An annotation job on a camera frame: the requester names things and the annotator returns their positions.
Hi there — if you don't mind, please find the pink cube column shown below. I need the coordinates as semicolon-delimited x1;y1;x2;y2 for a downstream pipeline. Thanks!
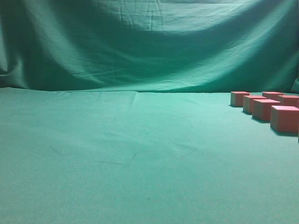
252;99;281;121
270;105;299;134
278;95;299;107
262;91;284;101
243;95;267;114
230;91;250;107

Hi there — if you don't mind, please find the green cloth backdrop and cover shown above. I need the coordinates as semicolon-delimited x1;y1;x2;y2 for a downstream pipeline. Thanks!
0;0;299;224

